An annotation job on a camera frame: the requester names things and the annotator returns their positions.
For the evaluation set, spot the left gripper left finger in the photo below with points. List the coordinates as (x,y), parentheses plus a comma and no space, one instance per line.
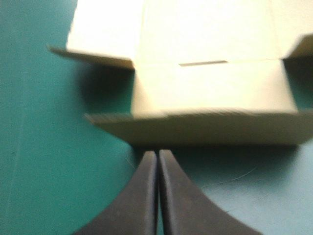
(137,203)

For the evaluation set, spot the brown cardboard box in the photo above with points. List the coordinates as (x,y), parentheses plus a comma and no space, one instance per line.
(195,61)

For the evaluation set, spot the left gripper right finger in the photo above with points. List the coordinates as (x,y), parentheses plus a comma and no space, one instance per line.
(185,208)

